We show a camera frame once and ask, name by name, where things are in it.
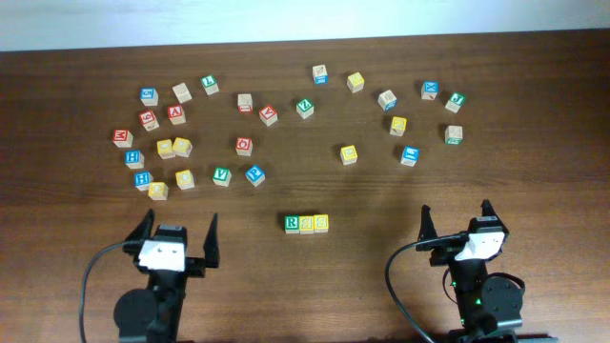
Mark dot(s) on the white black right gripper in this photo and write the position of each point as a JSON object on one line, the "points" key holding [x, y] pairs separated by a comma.
{"points": [[445, 249]]}

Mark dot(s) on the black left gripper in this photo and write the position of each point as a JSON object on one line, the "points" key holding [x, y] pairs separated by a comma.
{"points": [[197, 267]]}

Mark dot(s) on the green R letter block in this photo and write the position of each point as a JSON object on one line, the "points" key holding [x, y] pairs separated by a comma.
{"points": [[291, 224]]}

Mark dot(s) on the yellow S letter block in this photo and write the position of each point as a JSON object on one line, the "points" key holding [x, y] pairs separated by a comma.
{"points": [[321, 223]]}

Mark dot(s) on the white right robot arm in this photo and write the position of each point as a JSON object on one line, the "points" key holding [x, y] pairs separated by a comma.
{"points": [[489, 304]]}

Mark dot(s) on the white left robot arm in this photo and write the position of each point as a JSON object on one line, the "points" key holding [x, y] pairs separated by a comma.
{"points": [[152, 314]]}

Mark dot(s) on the yellow block bottom left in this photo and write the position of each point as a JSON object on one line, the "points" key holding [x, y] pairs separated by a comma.
{"points": [[158, 191]]}

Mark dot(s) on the yellow C letter block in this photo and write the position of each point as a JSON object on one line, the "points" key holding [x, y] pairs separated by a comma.
{"points": [[184, 180]]}

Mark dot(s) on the blue H block lower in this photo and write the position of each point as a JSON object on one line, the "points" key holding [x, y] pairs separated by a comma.
{"points": [[142, 180]]}

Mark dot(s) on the blue h block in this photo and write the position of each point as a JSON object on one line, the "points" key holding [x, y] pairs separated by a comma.
{"points": [[134, 159], [142, 180]]}

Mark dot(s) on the blue T letter block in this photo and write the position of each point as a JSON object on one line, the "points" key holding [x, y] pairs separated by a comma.
{"points": [[409, 156]]}

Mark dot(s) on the green V letter block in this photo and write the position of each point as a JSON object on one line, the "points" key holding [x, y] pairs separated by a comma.
{"points": [[222, 176]]}

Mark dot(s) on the green R side block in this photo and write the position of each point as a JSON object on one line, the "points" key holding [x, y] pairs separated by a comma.
{"points": [[453, 135]]}

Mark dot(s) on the blue H block upper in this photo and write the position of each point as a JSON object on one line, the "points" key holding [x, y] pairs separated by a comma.
{"points": [[134, 159]]}

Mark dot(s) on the yellow block left pair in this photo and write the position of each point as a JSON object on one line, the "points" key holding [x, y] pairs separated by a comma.
{"points": [[165, 148]]}

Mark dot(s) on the yellow block pair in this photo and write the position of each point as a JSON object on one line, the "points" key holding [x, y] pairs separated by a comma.
{"points": [[182, 147], [165, 148]]}

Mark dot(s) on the yellow block right pair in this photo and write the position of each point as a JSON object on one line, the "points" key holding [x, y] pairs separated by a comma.
{"points": [[182, 147]]}

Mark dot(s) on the blue P letter block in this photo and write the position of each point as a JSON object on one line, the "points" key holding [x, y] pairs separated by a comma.
{"points": [[255, 175]]}

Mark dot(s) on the yellow pencil picture block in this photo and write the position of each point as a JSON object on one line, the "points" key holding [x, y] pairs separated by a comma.
{"points": [[398, 126]]}

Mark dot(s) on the red M letter block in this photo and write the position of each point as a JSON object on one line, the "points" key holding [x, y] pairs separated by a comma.
{"points": [[122, 138]]}

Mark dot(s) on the green J letter block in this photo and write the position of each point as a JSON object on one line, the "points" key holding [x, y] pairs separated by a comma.
{"points": [[455, 102]]}

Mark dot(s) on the red O letter block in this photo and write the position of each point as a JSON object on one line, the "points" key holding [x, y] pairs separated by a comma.
{"points": [[244, 146]]}

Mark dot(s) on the yellow umbrella picture block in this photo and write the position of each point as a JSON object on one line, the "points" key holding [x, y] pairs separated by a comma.
{"points": [[348, 155]]}

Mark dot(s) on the red 6 letter block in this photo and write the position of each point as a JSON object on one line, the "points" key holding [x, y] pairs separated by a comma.
{"points": [[148, 120]]}

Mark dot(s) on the red A letter block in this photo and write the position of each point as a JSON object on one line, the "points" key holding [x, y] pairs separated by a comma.
{"points": [[176, 114]]}

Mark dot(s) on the blue X letter block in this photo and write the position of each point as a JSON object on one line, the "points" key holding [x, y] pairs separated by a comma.
{"points": [[429, 90]]}

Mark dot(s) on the blue D side block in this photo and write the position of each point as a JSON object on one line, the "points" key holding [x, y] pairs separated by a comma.
{"points": [[387, 100]]}

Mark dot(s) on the blue S letter block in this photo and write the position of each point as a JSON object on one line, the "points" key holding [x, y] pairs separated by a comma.
{"points": [[149, 97]]}

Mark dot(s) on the plain wooden block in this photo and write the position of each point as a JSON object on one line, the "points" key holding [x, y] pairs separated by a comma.
{"points": [[182, 93]]}

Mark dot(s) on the red I letter block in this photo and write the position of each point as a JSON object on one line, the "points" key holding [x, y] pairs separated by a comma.
{"points": [[245, 102]]}

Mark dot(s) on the red V letter block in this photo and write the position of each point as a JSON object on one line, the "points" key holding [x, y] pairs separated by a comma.
{"points": [[268, 115]]}

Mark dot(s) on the green L letter block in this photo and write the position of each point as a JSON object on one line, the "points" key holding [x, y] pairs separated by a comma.
{"points": [[209, 84]]}

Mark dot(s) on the yellow top block far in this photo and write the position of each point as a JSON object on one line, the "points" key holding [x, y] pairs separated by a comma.
{"points": [[355, 82]]}

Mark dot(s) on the green Z letter block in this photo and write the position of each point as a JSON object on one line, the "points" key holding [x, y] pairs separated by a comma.
{"points": [[305, 108]]}

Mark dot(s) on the blue L side block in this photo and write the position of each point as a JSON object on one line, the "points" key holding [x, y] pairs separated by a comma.
{"points": [[320, 74]]}

